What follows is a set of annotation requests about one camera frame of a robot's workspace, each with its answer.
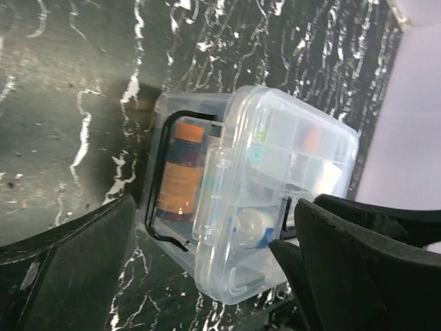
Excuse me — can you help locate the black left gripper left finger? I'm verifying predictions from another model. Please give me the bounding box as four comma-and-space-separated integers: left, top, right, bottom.
1, 194, 136, 330

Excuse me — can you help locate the small orange cap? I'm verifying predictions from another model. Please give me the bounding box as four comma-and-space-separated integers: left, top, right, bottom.
303, 129, 321, 151

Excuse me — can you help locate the white ointment tube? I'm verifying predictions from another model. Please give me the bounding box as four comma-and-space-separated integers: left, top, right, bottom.
229, 208, 275, 250

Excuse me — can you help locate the clear box lid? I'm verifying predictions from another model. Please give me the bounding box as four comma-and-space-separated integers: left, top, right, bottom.
192, 86, 359, 305

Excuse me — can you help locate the brown pill bottle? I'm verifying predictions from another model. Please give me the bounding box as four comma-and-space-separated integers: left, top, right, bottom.
156, 122, 205, 222

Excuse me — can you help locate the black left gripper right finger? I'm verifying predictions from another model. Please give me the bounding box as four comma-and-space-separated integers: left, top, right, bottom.
269, 194, 440, 330

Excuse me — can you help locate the clear medicine kit box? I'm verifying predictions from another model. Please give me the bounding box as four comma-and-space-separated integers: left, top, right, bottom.
141, 92, 231, 274

